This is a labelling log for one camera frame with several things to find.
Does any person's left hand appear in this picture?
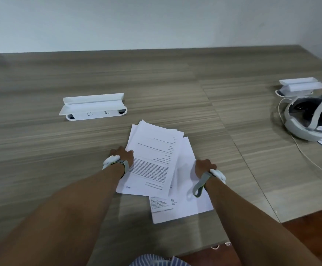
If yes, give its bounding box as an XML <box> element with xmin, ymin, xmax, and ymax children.
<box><xmin>110</xmin><ymin>147</ymin><xmax>134</xmax><ymax>168</ymax></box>

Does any person's right hand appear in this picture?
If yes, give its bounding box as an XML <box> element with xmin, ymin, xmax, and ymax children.
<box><xmin>195</xmin><ymin>159</ymin><xmax>217</xmax><ymax>179</ymax></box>

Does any densely printed paper sheet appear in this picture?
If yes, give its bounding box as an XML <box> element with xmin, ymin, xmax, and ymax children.
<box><xmin>116</xmin><ymin>120</ymin><xmax>185</xmax><ymax>199</ymax></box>

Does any paper sheet with small table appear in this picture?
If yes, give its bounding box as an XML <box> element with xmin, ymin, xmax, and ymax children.
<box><xmin>149</xmin><ymin>137</ymin><xmax>214</xmax><ymax>225</ymax></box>

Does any person's right forearm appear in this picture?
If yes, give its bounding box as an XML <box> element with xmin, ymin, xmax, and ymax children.
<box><xmin>204</xmin><ymin>176</ymin><xmax>322</xmax><ymax>266</ymax></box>

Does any person's left forearm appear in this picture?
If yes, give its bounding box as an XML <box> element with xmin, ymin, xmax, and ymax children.
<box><xmin>0</xmin><ymin>163</ymin><xmax>126</xmax><ymax>266</ymax></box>

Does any plain white paper sheet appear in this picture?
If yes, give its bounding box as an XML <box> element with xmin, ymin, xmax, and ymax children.
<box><xmin>125</xmin><ymin>124</ymin><xmax>142</xmax><ymax>153</ymax></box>

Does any white desk power socket box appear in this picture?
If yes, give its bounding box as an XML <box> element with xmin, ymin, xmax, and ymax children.
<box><xmin>275</xmin><ymin>77</ymin><xmax>322</xmax><ymax>98</ymax></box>
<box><xmin>58</xmin><ymin>93</ymin><xmax>128</xmax><ymax>121</ymax></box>

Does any blue striped clothing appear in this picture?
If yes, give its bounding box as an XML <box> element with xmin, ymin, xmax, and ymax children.
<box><xmin>129</xmin><ymin>254</ymin><xmax>191</xmax><ymax>266</ymax></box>

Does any white wrist tracker grey strap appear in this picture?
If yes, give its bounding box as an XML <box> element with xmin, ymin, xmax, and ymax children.
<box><xmin>102</xmin><ymin>155</ymin><xmax>130</xmax><ymax>179</ymax></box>
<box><xmin>192</xmin><ymin>168</ymin><xmax>227</xmax><ymax>198</ymax></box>

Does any white headset with grey strap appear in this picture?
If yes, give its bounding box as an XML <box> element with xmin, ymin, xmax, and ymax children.
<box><xmin>284</xmin><ymin>94</ymin><xmax>322</xmax><ymax>142</ymax></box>

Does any thin white cable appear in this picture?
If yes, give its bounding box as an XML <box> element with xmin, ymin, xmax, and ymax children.
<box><xmin>277</xmin><ymin>97</ymin><xmax>322</xmax><ymax>183</ymax></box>

